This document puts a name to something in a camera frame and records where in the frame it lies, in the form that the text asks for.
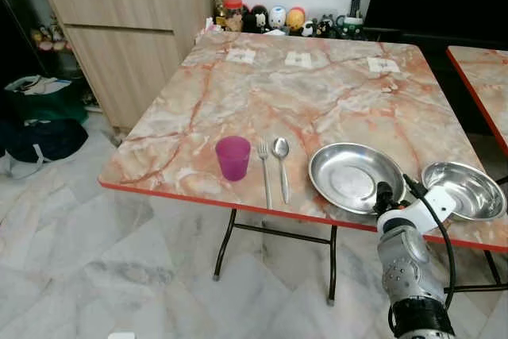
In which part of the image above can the large steel plate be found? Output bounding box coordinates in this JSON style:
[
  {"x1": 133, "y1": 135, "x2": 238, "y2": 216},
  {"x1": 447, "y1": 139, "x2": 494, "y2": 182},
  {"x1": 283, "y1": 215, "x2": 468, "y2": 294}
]
[{"x1": 308, "y1": 143, "x2": 408, "y2": 216}]

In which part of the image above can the small steel bowl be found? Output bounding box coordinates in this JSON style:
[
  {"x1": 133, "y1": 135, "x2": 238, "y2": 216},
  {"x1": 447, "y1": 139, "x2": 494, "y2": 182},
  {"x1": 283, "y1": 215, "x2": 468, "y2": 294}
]
[{"x1": 421, "y1": 161, "x2": 507, "y2": 222}]

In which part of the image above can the steel spoon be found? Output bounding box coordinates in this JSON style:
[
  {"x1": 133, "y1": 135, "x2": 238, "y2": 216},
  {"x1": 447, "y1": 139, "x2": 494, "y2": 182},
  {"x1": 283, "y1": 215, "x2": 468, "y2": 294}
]
[{"x1": 271, "y1": 137, "x2": 292, "y2": 205}]

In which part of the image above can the marble pattern folding table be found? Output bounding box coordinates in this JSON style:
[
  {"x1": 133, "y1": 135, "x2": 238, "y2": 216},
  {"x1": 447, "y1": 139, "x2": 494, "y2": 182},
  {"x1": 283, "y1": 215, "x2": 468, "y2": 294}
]
[{"x1": 97, "y1": 31, "x2": 508, "y2": 305}]

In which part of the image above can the steel fork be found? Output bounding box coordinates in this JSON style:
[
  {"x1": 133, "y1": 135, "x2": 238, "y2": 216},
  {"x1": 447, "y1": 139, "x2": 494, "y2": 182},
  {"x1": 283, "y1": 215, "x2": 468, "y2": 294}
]
[{"x1": 257, "y1": 141, "x2": 274, "y2": 210}]

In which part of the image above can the white paper label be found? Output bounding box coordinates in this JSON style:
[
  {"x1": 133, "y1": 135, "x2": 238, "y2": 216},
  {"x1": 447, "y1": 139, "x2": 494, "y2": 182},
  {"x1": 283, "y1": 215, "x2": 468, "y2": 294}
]
[
  {"x1": 367, "y1": 56, "x2": 400, "y2": 75},
  {"x1": 284, "y1": 51, "x2": 315, "y2": 69},
  {"x1": 226, "y1": 48, "x2": 258, "y2": 65}
]

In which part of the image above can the red edged marble table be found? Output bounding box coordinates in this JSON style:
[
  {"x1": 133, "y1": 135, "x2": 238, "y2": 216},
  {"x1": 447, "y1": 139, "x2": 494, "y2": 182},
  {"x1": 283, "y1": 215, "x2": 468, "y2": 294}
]
[{"x1": 446, "y1": 45, "x2": 508, "y2": 154}]

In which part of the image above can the purple plastic cup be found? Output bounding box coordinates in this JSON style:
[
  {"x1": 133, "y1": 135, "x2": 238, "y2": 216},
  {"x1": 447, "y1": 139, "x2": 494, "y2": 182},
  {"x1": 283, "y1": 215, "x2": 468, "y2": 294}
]
[{"x1": 215, "y1": 136, "x2": 252, "y2": 183}]

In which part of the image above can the green mug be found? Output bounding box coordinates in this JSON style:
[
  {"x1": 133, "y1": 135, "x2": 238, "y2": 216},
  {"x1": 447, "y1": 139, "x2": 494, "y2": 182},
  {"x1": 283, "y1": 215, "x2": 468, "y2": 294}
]
[{"x1": 337, "y1": 13, "x2": 367, "y2": 40}]

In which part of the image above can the yellow orange toy figure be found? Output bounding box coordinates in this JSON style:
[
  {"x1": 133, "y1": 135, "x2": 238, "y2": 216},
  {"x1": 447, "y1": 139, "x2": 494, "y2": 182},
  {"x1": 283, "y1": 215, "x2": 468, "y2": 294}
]
[{"x1": 286, "y1": 7, "x2": 307, "y2": 35}]

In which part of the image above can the black white toy figure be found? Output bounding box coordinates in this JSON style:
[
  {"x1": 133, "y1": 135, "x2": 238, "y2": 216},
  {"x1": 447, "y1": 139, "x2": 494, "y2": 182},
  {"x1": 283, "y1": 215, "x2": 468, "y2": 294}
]
[{"x1": 251, "y1": 6, "x2": 270, "y2": 35}]

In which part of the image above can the red lidded jar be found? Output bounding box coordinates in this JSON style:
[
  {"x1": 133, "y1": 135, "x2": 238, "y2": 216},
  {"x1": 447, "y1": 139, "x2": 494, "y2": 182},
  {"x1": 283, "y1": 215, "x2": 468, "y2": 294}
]
[{"x1": 221, "y1": 0, "x2": 245, "y2": 33}]

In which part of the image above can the light wooden cabinet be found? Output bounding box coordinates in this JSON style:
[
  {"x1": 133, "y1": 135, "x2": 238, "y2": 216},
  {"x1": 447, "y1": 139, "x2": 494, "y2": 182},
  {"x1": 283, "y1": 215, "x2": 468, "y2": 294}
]
[{"x1": 41, "y1": 0, "x2": 216, "y2": 133}]

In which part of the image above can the dark blue bag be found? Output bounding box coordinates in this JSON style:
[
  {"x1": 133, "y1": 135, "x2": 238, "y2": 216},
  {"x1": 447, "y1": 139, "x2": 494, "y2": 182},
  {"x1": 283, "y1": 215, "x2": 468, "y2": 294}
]
[{"x1": 3, "y1": 118, "x2": 90, "y2": 165}]

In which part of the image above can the green bag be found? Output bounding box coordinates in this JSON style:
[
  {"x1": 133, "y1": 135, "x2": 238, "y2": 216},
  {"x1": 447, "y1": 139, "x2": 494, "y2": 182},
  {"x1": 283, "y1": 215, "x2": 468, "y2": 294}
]
[{"x1": 3, "y1": 75, "x2": 89, "y2": 125}]

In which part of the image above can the dark glass display shelf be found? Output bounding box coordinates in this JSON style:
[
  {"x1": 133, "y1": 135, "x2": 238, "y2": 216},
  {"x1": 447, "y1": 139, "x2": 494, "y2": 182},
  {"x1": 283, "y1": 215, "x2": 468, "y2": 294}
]
[{"x1": 0, "y1": 0, "x2": 80, "y2": 79}]

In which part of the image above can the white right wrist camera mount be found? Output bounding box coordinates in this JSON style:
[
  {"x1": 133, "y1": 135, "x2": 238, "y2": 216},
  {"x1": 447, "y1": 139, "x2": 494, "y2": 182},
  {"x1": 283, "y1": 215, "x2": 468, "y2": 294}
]
[{"x1": 376, "y1": 187, "x2": 458, "y2": 235}]

